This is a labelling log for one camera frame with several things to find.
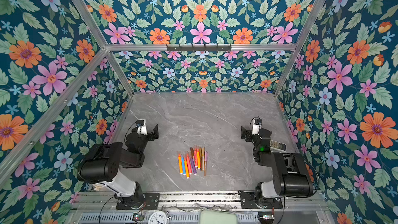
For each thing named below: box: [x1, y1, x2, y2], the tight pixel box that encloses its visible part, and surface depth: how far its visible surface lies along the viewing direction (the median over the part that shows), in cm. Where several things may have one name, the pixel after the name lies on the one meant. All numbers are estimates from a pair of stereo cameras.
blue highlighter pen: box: [180, 154, 187, 176], surface depth 86 cm
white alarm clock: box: [147, 210, 173, 224], surface depth 68 cm
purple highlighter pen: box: [190, 157, 197, 176], surface depth 86 cm
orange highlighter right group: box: [196, 147, 201, 170], surface depth 88 cm
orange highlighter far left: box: [177, 153, 183, 175], surface depth 86 cm
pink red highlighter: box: [186, 152, 193, 175], surface depth 86 cm
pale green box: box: [199, 209, 238, 224], surface depth 69 cm
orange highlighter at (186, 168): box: [183, 155, 190, 179], surface depth 85 cm
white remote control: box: [269, 139, 287, 152], surface depth 92 cm
